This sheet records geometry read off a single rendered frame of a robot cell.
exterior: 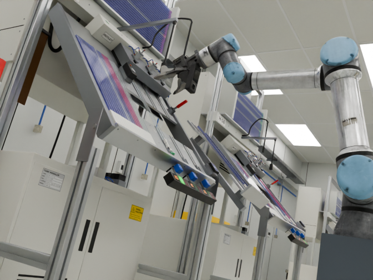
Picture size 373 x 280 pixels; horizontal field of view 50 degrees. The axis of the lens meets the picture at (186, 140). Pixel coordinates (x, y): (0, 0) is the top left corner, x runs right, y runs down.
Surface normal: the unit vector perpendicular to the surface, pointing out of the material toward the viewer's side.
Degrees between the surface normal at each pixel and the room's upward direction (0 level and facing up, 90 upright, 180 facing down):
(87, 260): 90
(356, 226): 73
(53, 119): 90
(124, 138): 138
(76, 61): 90
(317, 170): 90
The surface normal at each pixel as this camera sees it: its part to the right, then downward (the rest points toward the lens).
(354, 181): -0.43, -0.21
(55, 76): 0.84, 0.03
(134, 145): 0.41, 0.71
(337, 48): -0.42, -0.46
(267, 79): -0.47, 0.01
